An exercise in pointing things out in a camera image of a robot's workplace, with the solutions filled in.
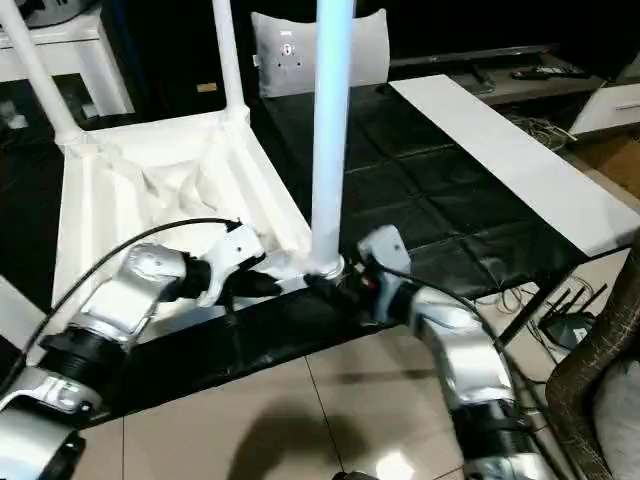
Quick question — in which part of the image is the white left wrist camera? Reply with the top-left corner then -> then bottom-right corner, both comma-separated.
200,225 -> 266,306

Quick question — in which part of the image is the grey floor device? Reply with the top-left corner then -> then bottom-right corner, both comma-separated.
540,285 -> 606,351

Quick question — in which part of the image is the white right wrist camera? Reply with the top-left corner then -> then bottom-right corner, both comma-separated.
358,225 -> 413,286

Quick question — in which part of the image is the thin black floor cable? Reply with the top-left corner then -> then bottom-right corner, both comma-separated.
470,285 -> 541,321

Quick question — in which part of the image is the white cabinet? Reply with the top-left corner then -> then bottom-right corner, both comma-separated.
0,0 -> 136,126

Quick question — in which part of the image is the dark grey bag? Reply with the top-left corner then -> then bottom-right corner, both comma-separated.
20,0 -> 101,29

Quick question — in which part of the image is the white plastic table top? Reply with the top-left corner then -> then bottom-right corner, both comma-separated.
50,108 -> 346,346

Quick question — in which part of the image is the black remote control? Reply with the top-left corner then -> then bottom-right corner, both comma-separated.
510,66 -> 591,81

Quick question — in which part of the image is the white plastic table leg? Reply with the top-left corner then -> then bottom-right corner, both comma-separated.
0,272 -> 49,353
0,0 -> 89,149
310,0 -> 357,277
212,0 -> 251,123

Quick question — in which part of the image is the black work mat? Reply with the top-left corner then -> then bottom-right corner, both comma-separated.
0,85 -> 640,421

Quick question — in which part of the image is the white flat sheet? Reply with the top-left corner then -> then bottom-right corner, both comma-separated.
388,74 -> 640,259

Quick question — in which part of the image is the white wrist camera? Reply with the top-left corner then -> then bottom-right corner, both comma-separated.
358,225 -> 413,286
200,225 -> 266,306

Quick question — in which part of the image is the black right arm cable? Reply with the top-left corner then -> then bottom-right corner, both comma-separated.
370,262 -> 546,480

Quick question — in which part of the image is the thin white cable bundle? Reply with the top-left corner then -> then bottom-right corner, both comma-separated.
505,115 -> 576,151

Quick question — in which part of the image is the white low drawer unit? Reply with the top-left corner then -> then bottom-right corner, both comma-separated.
570,80 -> 640,139

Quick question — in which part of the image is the black flat screen stand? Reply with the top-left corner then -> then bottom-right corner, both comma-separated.
385,45 -> 561,101

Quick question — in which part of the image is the grey cushion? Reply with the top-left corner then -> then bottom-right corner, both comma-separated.
250,8 -> 391,99

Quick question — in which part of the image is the dark brown round seat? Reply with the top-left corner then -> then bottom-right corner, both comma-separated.
545,235 -> 640,480

